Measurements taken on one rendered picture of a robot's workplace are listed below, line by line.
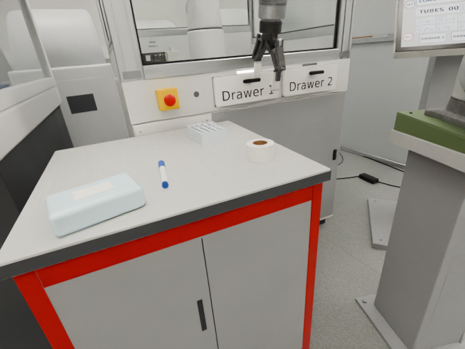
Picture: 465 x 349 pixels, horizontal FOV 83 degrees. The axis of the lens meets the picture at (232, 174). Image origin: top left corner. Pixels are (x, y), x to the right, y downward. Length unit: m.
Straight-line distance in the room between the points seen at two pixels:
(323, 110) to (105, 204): 1.12
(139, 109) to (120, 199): 0.57
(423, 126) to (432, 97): 0.74
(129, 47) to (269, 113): 0.61
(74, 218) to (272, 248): 0.41
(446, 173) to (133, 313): 0.83
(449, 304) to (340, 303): 0.40
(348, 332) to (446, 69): 1.21
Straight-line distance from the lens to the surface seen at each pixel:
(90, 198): 0.51
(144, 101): 1.02
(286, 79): 1.21
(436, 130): 0.85
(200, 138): 0.81
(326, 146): 1.47
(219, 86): 1.07
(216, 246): 0.57
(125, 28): 1.02
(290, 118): 1.28
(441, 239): 0.96
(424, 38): 1.49
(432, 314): 1.14
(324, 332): 1.25
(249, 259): 0.63
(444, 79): 1.60
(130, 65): 1.01
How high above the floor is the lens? 1.01
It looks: 25 degrees down
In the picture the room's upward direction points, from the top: 5 degrees counter-clockwise
